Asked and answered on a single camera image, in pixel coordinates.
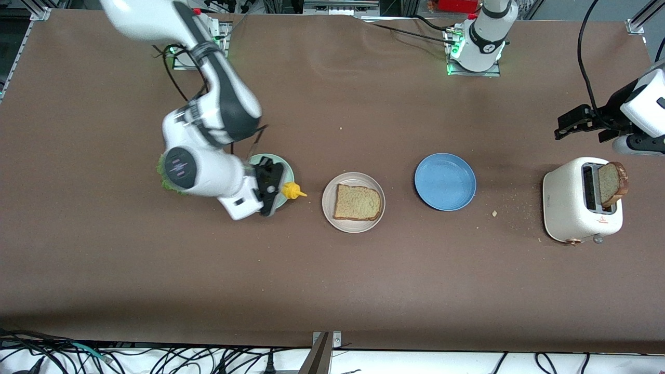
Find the yellow mustard squeeze bottle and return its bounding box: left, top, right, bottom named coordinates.
left=281, top=182, right=308, bottom=201

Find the green lettuce leaf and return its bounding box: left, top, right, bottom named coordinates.
left=156, top=154, right=189, bottom=196

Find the light brown bread slice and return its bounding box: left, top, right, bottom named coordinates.
left=333, top=183, right=384, bottom=222

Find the pale green plate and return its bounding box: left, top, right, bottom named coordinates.
left=248, top=153, right=295, bottom=211

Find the beige plate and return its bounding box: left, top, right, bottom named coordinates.
left=322, top=172, right=386, bottom=233

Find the blue plate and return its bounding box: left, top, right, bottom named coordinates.
left=414, top=153, right=477, bottom=211

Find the dark crusted bread slice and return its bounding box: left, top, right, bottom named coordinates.
left=597, top=162, right=629, bottom=208

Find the white toaster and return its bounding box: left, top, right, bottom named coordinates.
left=542, top=157, right=624, bottom=246

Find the red box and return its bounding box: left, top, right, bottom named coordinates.
left=435, top=0, right=480, bottom=14

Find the grey metal box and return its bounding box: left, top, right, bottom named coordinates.
left=303, top=0, right=380, bottom=16

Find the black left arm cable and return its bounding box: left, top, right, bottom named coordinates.
left=578, top=0, right=665, bottom=112

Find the aluminium frame rail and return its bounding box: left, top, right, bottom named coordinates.
left=626, top=0, right=665, bottom=36
left=0, top=5, right=52, bottom=100

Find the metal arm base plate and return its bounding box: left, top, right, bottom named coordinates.
left=172, top=21, right=229, bottom=71
left=446, top=26, right=502, bottom=77

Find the black base cable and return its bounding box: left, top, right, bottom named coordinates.
left=358, top=15, right=463, bottom=47

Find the metal table bracket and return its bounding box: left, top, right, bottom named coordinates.
left=297, top=331, right=342, bottom=374

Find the teal cable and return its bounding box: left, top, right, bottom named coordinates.
left=66, top=342, right=112, bottom=363

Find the tangled black cable bundle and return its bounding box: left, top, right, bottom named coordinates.
left=0, top=328, right=291, bottom=374

